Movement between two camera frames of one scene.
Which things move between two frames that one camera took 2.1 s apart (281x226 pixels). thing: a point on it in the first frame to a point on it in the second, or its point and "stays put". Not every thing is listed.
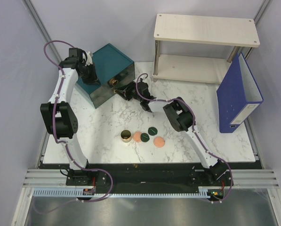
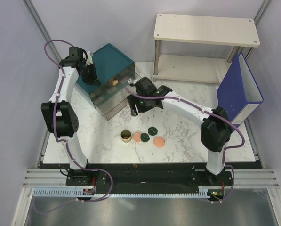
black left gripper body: x=89 y=73 stays put
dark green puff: x=152 y=131 stays put
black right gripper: x=125 y=91 to x=133 y=100
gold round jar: x=126 y=136 stays put
